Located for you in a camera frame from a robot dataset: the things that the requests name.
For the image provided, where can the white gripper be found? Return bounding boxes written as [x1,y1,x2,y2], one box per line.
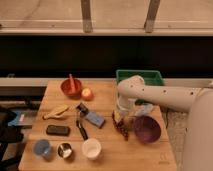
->
[114,97,135,122]

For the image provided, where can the yellow banana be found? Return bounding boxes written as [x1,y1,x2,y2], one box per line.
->
[43,105,69,120]

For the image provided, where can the clear plastic bag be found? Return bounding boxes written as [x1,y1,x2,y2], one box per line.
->
[134,103,154,117]

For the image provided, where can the green plastic tray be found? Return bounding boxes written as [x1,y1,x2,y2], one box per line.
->
[115,69,165,106]

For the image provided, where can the red bowl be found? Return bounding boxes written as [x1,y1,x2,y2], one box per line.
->
[60,79,82,97]

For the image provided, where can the small metal cup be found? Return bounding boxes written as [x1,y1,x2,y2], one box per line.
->
[58,143,73,159]

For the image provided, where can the red spoon in bowl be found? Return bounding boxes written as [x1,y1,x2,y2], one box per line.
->
[69,74,76,93]

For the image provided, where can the white cup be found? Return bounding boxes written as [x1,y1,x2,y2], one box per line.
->
[82,138,102,160]

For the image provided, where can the blue plastic cup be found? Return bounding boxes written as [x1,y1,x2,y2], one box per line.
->
[33,139,51,158]

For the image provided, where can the black handled tool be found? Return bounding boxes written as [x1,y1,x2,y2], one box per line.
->
[76,103,88,140]

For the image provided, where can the dark red grape bunch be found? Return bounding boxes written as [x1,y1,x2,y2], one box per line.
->
[112,111,129,141]

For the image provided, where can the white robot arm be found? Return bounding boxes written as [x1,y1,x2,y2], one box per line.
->
[117,75,213,171]

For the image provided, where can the blue sponge block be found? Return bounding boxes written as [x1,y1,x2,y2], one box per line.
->
[85,112,105,128]

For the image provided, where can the purple bowl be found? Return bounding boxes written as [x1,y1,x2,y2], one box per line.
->
[133,115,161,144]

